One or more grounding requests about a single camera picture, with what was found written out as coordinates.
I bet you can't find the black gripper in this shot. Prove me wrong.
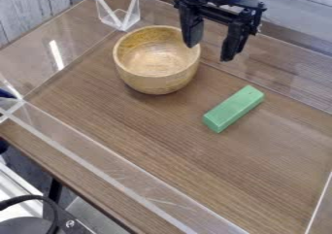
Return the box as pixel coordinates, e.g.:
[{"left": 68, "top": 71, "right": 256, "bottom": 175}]
[{"left": 174, "top": 0, "right": 266, "bottom": 62}]

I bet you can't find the green rectangular block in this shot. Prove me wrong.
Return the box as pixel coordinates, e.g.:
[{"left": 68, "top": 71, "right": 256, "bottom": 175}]
[{"left": 202, "top": 85, "right": 264, "bottom": 133}]

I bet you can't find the clear acrylic corner bracket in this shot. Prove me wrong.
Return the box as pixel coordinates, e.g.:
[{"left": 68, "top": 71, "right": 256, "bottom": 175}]
[{"left": 94, "top": 0, "right": 140, "bottom": 31}]

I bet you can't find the black metal base plate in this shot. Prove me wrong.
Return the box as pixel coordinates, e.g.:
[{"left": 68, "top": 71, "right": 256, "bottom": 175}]
[{"left": 42, "top": 198, "right": 96, "bottom": 234}]

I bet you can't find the black table leg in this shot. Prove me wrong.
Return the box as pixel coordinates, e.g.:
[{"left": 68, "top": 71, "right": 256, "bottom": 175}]
[{"left": 48, "top": 179, "right": 64, "bottom": 203}]

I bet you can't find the black cable loop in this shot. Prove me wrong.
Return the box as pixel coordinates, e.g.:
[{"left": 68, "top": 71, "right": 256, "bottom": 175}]
[{"left": 0, "top": 194, "right": 61, "bottom": 234}]

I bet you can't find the clear acrylic tray wall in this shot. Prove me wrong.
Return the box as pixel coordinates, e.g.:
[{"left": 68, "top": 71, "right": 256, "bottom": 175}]
[{"left": 0, "top": 80, "right": 249, "bottom": 234}]

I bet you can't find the light wooden bowl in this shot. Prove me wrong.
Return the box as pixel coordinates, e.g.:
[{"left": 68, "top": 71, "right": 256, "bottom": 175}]
[{"left": 113, "top": 25, "right": 201, "bottom": 95}]

